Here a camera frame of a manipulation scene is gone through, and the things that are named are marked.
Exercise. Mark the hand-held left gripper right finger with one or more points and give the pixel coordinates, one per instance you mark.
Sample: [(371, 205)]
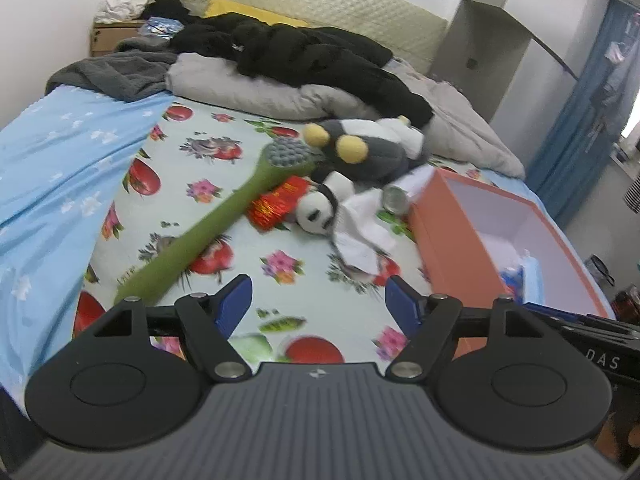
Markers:
[(402, 305)]

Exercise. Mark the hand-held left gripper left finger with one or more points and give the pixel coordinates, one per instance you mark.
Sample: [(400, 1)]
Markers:
[(232, 305)]

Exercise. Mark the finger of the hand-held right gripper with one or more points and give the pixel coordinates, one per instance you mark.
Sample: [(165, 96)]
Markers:
[(580, 312)]

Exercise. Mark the blue face mask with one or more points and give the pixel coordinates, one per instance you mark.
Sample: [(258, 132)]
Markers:
[(532, 280)]

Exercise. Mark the orange cardboard box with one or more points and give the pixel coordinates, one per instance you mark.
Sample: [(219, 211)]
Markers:
[(450, 260)]

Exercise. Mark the blue tissue packet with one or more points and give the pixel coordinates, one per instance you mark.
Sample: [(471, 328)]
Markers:
[(512, 280)]

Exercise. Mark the white cloth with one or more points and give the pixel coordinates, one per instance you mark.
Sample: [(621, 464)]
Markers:
[(360, 230)]

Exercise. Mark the panda plush toy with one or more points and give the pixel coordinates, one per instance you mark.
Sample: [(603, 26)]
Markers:
[(315, 210)]

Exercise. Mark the green massage hammer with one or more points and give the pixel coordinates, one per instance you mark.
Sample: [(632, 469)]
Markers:
[(210, 225)]

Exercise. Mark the white spray can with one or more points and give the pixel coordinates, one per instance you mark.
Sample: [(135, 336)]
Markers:
[(397, 199)]

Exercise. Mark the red gold packet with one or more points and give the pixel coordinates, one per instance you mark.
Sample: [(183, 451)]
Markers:
[(272, 202)]

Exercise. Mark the fruit print sheet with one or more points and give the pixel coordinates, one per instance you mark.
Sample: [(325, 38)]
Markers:
[(165, 200)]

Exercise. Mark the grey white penguin plush toy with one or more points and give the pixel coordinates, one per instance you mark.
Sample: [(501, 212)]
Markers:
[(380, 155)]

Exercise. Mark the blue curtain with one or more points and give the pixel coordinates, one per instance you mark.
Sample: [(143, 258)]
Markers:
[(575, 150)]

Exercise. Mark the light grey duvet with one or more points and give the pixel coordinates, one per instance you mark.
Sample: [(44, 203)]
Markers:
[(225, 80)]

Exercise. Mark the light blue bedsheet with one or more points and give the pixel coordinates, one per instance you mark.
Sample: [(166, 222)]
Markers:
[(50, 170)]

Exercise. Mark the black puffer jacket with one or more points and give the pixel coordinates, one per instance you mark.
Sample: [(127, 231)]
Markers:
[(300, 55)]

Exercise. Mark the dark grey blanket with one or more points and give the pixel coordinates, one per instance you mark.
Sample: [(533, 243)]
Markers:
[(115, 72)]

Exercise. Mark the white wardrobe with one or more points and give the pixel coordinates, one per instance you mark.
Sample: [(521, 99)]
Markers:
[(480, 35)]

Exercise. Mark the blue plastic packets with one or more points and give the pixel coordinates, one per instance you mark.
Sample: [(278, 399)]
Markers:
[(160, 26)]

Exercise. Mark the yellow pillow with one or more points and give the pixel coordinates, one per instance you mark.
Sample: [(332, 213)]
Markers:
[(235, 10)]

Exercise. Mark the wooden nightstand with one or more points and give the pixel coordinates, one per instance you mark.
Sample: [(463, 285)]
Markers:
[(107, 36)]

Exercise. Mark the black cloth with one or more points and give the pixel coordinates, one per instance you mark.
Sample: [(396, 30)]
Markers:
[(167, 7)]

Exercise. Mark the cream quilted headboard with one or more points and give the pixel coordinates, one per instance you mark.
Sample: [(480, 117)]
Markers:
[(325, 5)]

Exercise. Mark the dark wall switch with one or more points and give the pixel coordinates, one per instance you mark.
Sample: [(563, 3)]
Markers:
[(471, 62)]

